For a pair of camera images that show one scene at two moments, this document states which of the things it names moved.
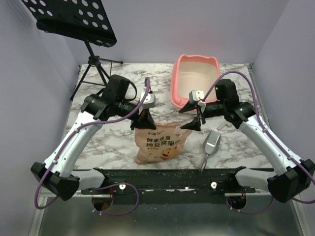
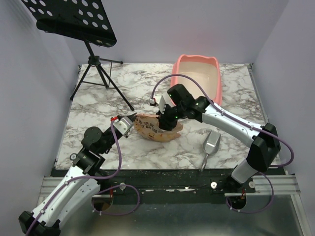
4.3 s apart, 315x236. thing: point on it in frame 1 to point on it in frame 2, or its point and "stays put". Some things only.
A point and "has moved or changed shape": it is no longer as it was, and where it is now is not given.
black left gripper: [143, 120] to [132, 117]
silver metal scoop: [211, 144] stays put
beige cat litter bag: [167, 140] has moved or changed shape
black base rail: [170, 186] stays put
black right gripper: [201, 114] to [166, 123]
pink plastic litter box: [193, 73] stays put
